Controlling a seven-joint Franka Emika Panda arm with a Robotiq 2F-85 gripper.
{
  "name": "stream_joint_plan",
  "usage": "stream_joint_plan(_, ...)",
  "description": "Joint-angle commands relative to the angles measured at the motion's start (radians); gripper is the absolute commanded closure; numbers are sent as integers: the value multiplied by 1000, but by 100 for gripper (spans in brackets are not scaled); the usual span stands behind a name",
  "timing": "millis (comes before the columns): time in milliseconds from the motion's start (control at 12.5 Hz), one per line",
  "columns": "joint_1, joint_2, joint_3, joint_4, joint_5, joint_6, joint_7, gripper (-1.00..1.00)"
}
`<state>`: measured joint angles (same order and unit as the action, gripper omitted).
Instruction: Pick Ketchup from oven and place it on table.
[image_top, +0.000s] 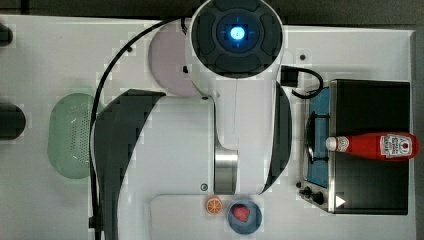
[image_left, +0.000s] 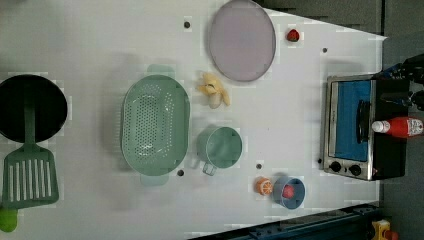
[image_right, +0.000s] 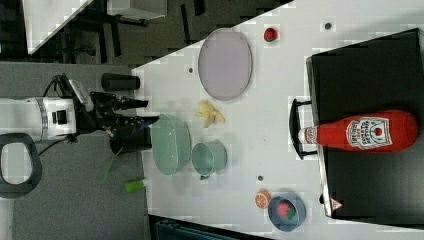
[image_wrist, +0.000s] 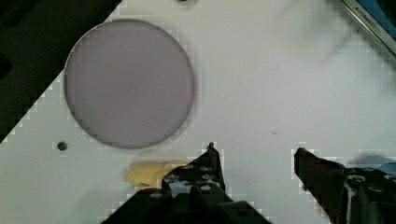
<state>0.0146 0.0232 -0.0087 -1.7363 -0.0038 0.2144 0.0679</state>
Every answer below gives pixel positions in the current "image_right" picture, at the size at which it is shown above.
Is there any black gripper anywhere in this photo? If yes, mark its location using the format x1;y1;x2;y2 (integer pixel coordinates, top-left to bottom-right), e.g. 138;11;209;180
76;92;159;135

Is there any red plush ketchup bottle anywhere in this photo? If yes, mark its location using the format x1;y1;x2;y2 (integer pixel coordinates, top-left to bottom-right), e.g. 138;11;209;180
297;110;418;152

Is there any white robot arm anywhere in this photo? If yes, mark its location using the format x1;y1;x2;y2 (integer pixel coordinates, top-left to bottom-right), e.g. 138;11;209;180
0;92;159;199

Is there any green plastic colander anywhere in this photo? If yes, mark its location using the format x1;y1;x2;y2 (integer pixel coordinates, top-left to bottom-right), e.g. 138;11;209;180
151;114;191;176

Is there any green marker object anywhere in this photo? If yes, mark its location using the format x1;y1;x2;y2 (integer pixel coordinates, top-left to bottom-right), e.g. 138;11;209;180
124;179;148;193

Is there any yellow toy banana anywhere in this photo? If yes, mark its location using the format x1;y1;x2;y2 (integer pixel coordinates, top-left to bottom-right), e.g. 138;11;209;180
195;101;225;128

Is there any green metal cup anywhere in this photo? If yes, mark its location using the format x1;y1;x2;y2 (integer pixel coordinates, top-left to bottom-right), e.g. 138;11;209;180
191;141;228;180

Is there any round purple plate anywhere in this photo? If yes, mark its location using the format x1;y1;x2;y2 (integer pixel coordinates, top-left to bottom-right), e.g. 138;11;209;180
198;28;253;101

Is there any dark blue crate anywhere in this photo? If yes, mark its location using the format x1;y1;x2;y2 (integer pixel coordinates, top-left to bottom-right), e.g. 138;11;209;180
155;221;237;240

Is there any white table in background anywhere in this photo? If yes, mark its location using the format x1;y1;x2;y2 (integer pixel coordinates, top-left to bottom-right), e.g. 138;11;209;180
21;0;94;55

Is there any toy orange slice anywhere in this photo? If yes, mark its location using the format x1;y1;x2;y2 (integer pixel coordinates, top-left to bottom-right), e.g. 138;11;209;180
254;189;271;209

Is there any red toy strawberry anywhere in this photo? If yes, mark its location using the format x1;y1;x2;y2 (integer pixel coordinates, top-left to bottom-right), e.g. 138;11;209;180
264;28;278;42

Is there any strawberry inside blue bowl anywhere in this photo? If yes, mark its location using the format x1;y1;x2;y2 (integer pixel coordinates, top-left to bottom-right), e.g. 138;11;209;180
277;201;296;220

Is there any blue bowl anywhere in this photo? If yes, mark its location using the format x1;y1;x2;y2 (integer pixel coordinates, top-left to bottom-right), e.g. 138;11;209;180
268;192;306;232

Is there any black cylinder upper table mount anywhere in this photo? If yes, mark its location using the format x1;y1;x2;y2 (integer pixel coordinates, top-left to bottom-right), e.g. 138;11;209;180
101;73;141;91

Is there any black oven door handle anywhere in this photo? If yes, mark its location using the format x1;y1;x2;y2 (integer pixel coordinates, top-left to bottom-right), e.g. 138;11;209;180
289;99;318;160

